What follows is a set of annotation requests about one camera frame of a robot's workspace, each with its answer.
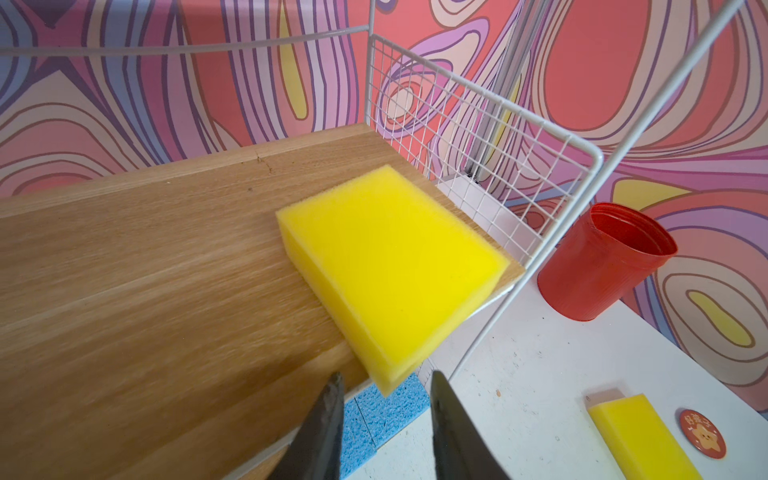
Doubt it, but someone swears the blue sponge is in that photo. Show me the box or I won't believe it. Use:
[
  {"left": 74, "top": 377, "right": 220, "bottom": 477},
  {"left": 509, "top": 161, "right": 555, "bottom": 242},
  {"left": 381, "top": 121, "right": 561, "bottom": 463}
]
[
  {"left": 340, "top": 400, "right": 376, "bottom": 479},
  {"left": 355, "top": 374, "right": 430, "bottom": 449}
]

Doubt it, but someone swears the white wire wooden shelf rack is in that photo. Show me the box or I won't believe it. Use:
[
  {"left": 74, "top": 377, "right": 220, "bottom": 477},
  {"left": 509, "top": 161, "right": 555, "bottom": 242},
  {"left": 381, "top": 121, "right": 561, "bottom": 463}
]
[{"left": 0, "top": 0, "right": 748, "bottom": 480}]

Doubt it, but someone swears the yellow sponge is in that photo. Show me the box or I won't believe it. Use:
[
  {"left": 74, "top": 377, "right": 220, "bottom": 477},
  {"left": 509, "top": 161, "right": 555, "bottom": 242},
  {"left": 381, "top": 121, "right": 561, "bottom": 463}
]
[
  {"left": 588, "top": 394, "right": 701, "bottom": 479},
  {"left": 276, "top": 165, "right": 523, "bottom": 396}
]

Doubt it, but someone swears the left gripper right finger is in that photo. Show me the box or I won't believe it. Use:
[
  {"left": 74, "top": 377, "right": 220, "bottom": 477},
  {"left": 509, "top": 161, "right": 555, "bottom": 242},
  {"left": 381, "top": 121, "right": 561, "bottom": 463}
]
[{"left": 430, "top": 370, "right": 509, "bottom": 480}]

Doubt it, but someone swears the red plastic cup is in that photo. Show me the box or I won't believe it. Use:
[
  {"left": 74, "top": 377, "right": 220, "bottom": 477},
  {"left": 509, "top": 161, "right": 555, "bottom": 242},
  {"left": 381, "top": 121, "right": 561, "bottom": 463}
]
[{"left": 537, "top": 203, "right": 678, "bottom": 322}]

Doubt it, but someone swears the red round sticker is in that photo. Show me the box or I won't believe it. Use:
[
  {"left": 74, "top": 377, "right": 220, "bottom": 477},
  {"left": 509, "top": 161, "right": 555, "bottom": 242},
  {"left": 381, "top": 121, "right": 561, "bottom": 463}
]
[{"left": 677, "top": 409, "right": 727, "bottom": 460}]

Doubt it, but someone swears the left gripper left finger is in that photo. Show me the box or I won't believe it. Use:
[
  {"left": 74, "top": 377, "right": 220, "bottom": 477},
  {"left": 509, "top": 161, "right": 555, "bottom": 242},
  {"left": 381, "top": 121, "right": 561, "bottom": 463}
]
[{"left": 268, "top": 372, "right": 345, "bottom": 480}]

